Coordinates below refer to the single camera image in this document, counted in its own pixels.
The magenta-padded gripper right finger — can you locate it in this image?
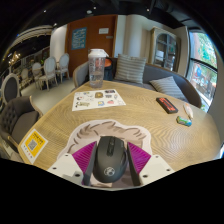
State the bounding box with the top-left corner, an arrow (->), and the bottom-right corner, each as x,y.
126,141 -> 175,187

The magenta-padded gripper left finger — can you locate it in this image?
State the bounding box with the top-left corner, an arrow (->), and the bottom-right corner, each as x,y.
47,140 -> 99,187

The black computer mouse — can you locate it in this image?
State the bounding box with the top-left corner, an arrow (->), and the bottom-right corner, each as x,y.
92,135 -> 129,184

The cat-shaped mouse pad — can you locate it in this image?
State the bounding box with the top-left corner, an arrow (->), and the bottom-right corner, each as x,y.
57,119 -> 153,161

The yellow and white code card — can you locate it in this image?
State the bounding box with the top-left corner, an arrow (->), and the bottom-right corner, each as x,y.
20,128 -> 49,165

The small teal packet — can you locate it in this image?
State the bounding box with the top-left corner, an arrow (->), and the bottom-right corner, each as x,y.
175,115 -> 193,127

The black box with red print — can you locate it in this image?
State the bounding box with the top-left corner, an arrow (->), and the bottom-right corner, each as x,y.
155,96 -> 179,115

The white sticker sheet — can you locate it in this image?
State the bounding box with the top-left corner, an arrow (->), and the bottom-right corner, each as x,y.
71,88 -> 127,112

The dark grey tufted armchair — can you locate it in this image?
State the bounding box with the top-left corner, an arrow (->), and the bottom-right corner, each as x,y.
0,95 -> 44,149

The flat striped grey cushion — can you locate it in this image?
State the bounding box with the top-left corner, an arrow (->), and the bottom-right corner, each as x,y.
149,75 -> 188,101

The grey curved sofa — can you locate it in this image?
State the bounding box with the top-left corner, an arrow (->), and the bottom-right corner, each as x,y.
72,57 -> 203,109

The clear shaker bottle white lid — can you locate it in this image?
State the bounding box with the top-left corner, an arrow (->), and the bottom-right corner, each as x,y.
87,48 -> 110,89

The large striped grey cushion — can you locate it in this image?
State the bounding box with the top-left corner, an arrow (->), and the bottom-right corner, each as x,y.
114,53 -> 148,85

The group of white dining chairs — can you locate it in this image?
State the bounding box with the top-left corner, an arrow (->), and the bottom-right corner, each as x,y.
0,53 -> 71,103

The black bag with orange top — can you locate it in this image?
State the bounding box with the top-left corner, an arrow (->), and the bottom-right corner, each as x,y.
103,57 -> 116,82

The grey arched glass cabinet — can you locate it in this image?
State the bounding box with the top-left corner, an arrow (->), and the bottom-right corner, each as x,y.
148,26 -> 181,73

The black-framed window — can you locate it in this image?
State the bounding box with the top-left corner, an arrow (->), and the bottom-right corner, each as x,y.
186,29 -> 222,113

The brown wooden door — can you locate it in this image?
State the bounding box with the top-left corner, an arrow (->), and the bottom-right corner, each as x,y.
64,14 -> 119,78

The blue wall poster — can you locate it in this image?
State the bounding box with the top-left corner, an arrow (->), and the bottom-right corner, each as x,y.
70,27 -> 88,51

